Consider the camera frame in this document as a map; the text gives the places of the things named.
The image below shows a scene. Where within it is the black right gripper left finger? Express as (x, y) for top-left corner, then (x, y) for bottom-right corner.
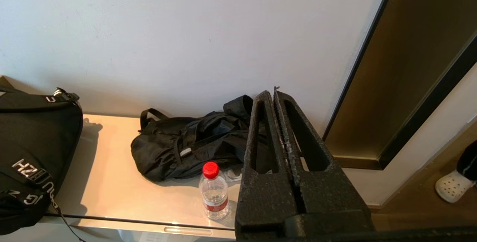
(235, 90), (300, 241)

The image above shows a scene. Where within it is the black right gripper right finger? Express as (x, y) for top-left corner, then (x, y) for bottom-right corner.
(274, 87), (375, 232)

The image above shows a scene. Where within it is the clear plastic wrapper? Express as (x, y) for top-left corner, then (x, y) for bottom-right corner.
(225, 168), (243, 182)

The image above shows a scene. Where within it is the red cap water bottle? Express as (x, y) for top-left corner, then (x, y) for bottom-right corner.
(199, 161), (230, 220)

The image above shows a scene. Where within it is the crumpled black fabric bag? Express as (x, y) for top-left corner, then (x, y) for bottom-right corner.
(130, 95), (269, 182)

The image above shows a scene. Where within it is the white clog shoe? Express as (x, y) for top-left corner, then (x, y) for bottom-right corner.
(435, 170), (476, 203)

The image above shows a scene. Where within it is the black trouser leg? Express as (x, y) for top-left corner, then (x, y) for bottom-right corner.
(457, 140), (477, 181)

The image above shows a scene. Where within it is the cream low cabinet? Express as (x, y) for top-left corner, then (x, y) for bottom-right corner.
(39, 114), (244, 242)

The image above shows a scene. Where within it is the large black backpack HZ print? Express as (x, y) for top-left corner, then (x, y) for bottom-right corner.
(0, 87), (83, 235)

